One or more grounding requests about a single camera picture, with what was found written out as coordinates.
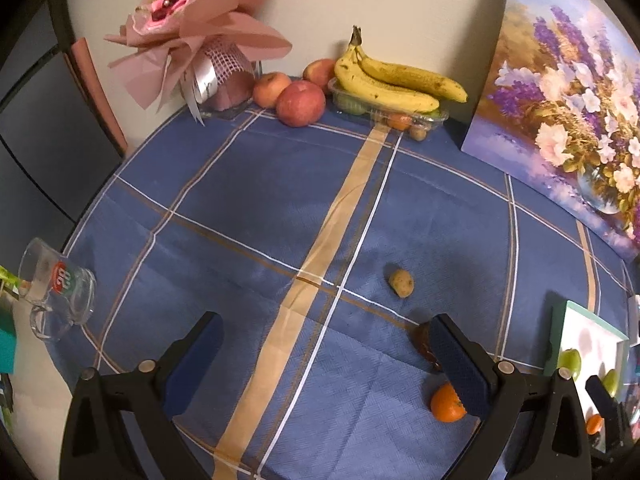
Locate small orange tangerine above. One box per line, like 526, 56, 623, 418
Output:
586, 414, 604, 436

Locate green mango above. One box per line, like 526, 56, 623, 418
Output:
601, 368, 620, 398
556, 348, 582, 380

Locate large orange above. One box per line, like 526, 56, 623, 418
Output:
430, 382, 466, 424

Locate dark red dates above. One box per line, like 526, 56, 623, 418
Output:
410, 322, 442, 373

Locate small yellow-brown fruit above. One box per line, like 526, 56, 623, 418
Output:
387, 269, 414, 299

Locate white tray green rim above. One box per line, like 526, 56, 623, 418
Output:
544, 300, 629, 422

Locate clear glass mug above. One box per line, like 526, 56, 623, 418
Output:
18, 237, 96, 341

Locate blue plaid tablecloth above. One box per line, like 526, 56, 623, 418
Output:
50, 110, 639, 479

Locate red apple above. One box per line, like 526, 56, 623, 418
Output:
276, 80, 326, 128

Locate flower painting canvas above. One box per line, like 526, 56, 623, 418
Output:
462, 0, 639, 260

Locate clear plastic fruit container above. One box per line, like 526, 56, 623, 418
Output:
328, 78, 449, 142

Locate pink flower bouquet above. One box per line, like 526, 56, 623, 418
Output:
106, 0, 292, 122

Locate banana bunch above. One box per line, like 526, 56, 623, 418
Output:
334, 26, 468, 114

